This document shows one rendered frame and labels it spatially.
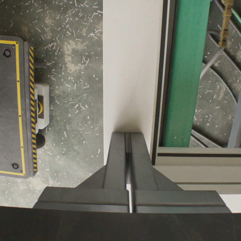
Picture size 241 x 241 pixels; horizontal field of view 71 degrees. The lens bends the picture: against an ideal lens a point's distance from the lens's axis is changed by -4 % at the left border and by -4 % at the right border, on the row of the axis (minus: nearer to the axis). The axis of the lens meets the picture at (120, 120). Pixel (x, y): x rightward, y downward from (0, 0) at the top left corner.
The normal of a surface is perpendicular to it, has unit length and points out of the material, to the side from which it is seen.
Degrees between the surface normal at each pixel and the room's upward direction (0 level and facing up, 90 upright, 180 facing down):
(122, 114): 0
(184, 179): 90
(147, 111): 0
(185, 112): 0
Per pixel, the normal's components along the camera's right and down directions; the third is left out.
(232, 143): -1.00, -0.04
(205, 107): -0.02, 0.29
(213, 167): 0.02, -0.96
